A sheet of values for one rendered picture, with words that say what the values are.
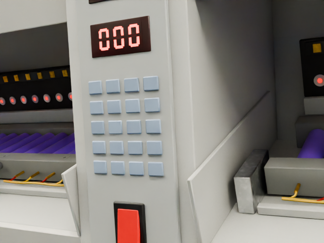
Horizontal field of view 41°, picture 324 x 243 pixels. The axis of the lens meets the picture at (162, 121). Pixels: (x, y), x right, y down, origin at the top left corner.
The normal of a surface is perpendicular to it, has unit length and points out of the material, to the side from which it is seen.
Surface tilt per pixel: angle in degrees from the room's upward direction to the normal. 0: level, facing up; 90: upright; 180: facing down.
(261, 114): 90
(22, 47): 90
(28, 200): 15
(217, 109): 90
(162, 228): 90
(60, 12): 105
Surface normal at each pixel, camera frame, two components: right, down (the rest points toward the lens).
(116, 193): -0.48, 0.07
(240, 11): 0.87, -0.02
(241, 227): -0.18, -0.94
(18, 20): -0.45, 0.33
